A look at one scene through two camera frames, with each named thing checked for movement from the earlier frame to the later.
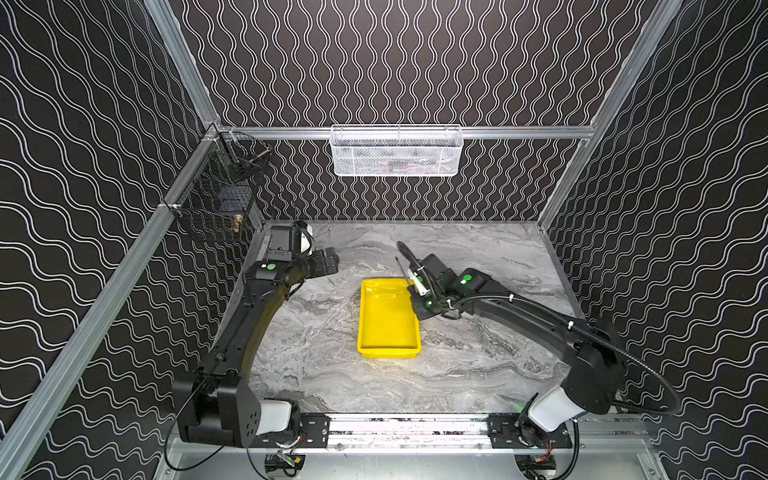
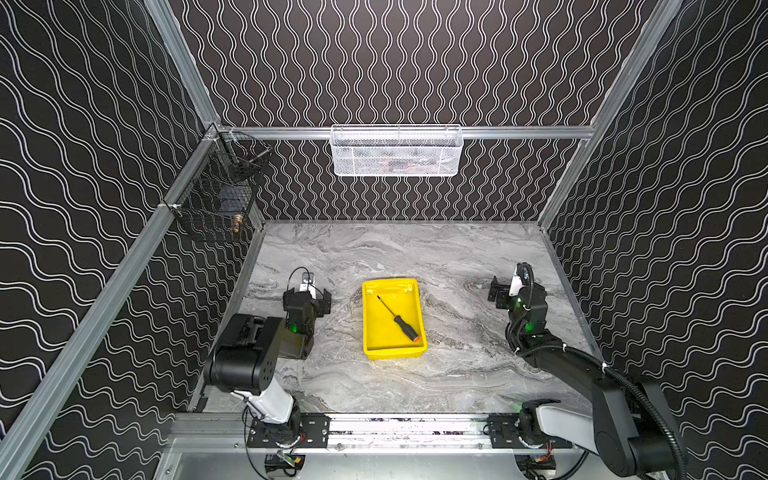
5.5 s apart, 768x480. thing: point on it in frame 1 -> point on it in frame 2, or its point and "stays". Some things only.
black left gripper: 327,261 -> 306,300
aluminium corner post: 661,22 stays
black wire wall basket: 218,202 stays
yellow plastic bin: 389,326 stays
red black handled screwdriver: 409,286 -> 404,327
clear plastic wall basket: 396,150 stays
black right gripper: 429,279 -> 501,293
